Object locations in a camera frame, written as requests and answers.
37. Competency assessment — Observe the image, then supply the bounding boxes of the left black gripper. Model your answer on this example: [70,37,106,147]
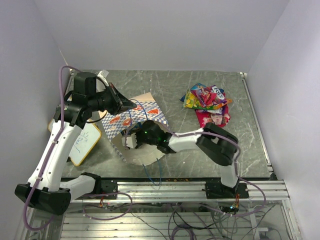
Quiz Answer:
[88,82,138,116]

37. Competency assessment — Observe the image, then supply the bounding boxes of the blue checkered paper bag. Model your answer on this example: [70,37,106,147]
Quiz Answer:
[101,92,169,169]

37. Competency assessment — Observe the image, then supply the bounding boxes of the red chips bag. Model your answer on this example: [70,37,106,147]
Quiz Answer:
[195,105,231,128]

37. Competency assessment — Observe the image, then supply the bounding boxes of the blue snack bag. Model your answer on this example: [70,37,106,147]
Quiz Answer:
[180,83,206,102]

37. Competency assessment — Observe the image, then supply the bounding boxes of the magenta candy packet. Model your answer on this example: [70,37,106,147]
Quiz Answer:
[191,85,229,110]

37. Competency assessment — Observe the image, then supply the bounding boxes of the purple snack packet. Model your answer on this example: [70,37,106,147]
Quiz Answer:
[195,107,224,115]

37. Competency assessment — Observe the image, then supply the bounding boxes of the orange snack packet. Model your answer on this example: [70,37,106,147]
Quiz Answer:
[221,98,233,106]

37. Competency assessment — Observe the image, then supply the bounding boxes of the green yellow candy packet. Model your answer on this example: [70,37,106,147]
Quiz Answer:
[183,89,201,109]

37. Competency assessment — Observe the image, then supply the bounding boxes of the small red snack packet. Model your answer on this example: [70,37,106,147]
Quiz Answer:
[199,90,217,107]

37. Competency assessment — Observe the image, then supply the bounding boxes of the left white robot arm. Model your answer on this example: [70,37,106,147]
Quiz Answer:
[14,72,136,216]

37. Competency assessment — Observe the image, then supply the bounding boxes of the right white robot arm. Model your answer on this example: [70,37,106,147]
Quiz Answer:
[135,120,241,198]

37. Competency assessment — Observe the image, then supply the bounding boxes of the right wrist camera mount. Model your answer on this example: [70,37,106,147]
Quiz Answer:
[121,133,138,149]

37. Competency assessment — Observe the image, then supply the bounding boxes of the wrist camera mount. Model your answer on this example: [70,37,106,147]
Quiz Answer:
[121,133,138,149]
[97,69,109,86]

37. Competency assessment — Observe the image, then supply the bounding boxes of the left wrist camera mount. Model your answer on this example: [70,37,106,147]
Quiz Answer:
[97,69,109,86]

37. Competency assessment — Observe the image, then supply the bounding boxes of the small whiteboard yellow frame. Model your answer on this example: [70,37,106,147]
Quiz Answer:
[47,117,102,167]

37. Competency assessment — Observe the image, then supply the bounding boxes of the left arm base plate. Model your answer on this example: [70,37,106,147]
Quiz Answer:
[82,179,119,200]

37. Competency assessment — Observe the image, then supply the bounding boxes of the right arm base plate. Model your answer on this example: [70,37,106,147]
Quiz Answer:
[202,179,249,199]

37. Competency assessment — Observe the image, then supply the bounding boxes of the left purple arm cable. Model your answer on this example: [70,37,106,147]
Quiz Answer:
[22,65,82,231]

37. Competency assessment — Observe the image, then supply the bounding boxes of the aluminium frame rail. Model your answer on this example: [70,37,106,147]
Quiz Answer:
[69,180,291,203]

